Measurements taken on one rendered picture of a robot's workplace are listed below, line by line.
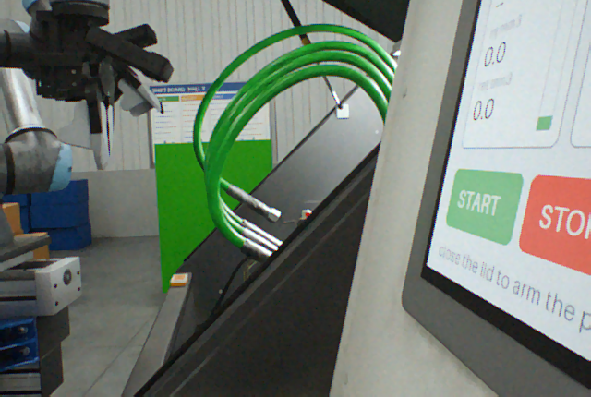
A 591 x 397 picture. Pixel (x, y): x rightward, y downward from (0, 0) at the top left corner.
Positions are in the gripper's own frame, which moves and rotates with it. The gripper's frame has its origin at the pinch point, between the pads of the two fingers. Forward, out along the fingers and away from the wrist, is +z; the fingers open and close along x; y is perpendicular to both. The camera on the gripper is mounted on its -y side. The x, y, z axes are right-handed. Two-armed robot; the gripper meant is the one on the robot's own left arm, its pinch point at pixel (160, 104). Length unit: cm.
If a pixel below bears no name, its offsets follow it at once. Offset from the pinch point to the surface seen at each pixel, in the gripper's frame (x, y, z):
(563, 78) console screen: 65, -15, 44
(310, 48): 17.4, -22.3, 19.0
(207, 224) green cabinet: -309, 53, -50
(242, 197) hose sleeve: 7.1, 0.7, 25.3
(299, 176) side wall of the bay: -25.9, -10.2, 24.1
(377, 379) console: 47, 1, 51
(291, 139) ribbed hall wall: -619, -78, -124
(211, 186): 31.5, 1.1, 27.4
